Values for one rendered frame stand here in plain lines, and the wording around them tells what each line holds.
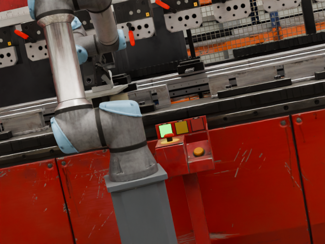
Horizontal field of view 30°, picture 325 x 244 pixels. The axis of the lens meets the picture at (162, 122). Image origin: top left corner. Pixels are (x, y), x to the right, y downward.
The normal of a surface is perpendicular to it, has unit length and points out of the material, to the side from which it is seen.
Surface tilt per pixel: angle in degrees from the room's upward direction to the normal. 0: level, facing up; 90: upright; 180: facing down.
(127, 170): 73
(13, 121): 90
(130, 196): 90
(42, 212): 90
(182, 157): 90
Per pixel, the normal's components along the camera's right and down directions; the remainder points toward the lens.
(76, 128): 0.00, -0.08
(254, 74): -0.10, 0.15
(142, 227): 0.15, 0.11
